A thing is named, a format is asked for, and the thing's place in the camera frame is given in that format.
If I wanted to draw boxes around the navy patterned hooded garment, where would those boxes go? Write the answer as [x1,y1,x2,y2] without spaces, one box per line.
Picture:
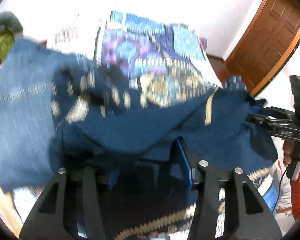
[49,69,277,239]

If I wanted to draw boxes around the folded blue jeans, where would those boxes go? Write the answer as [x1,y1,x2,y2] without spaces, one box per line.
[0,37,95,192]

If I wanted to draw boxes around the person right hand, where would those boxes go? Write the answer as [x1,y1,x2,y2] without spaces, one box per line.
[282,140,295,167]

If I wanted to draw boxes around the patchwork bed quilt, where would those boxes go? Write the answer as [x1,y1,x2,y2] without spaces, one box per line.
[21,12,280,239]

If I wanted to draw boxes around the dark grey garment pile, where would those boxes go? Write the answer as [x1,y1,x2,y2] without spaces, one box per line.
[0,11,23,33]

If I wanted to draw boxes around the brown wooden door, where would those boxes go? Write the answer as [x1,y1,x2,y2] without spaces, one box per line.
[225,0,300,95]

